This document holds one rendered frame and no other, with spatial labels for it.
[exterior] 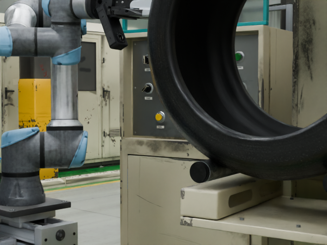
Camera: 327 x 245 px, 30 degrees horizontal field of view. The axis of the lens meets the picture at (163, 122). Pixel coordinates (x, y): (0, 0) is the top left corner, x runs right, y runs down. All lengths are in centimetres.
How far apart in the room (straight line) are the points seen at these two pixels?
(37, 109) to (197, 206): 583
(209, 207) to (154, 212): 88
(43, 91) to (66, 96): 515
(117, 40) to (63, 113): 52
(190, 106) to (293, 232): 31
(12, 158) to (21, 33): 48
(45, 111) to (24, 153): 519
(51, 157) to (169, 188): 43
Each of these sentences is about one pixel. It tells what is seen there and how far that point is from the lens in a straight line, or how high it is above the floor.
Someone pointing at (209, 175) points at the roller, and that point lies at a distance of 125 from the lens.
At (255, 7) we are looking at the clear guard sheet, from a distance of 195.
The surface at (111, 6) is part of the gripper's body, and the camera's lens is 147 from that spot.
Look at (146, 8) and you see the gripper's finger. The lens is 142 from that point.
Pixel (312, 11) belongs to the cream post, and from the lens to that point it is 155.
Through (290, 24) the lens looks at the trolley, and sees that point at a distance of 617.
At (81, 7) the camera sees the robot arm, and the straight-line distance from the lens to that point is 152.
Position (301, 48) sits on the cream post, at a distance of 155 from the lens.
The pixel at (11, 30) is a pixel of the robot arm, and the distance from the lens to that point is 159.
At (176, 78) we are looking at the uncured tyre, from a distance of 124.
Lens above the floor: 107
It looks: 3 degrees down
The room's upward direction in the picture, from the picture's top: straight up
